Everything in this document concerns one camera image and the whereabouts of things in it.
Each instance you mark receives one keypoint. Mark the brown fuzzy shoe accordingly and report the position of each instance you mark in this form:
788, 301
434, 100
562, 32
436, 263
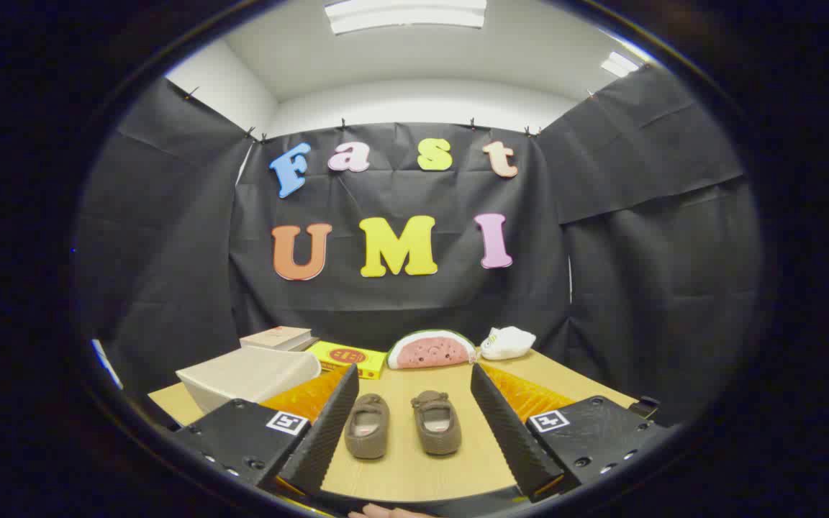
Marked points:
436, 424
368, 428

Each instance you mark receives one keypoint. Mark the grey thick book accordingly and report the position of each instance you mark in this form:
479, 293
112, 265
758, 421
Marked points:
308, 344

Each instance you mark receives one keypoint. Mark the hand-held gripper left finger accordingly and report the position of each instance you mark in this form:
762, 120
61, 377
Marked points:
324, 432

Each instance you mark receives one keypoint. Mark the yellow book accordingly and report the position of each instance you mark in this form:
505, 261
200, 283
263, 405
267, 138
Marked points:
346, 356

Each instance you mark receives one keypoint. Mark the long ceiling light panel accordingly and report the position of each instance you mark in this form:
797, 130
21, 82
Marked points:
404, 14

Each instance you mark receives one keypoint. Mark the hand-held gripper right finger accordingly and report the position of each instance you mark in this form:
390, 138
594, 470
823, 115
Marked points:
508, 432

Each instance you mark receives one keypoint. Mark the black backdrop cloth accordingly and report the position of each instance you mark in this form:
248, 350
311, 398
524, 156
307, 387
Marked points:
386, 302

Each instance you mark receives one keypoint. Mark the white plush toy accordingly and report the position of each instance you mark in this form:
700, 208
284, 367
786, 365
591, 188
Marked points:
506, 344

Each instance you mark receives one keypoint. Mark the watermelon slice plush toy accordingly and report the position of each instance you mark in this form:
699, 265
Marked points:
429, 351

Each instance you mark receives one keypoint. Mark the cream fabric storage box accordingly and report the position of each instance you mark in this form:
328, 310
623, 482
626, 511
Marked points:
249, 374

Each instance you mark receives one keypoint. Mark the small ceiling light panel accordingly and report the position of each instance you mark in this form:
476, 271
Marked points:
619, 65

